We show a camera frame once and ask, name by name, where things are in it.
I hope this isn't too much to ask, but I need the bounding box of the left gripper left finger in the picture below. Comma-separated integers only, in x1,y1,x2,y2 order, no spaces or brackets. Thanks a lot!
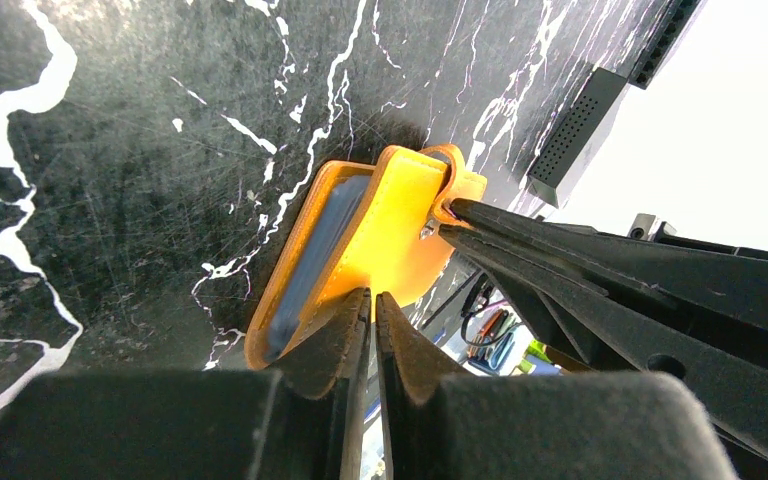
0,289,372,479

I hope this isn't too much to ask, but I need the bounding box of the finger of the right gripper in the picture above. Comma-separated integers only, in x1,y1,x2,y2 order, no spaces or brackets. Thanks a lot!
450,199,768,332
442,226,768,461

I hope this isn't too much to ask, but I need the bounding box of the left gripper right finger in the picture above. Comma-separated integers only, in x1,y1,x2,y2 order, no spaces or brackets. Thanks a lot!
375,292,735,479

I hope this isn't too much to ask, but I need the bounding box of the orange card holder wallet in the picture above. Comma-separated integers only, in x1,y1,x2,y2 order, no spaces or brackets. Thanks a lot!
244,144,487,370

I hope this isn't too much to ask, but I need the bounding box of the black flat slab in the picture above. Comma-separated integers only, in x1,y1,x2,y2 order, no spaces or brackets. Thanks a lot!
527,67,628,209

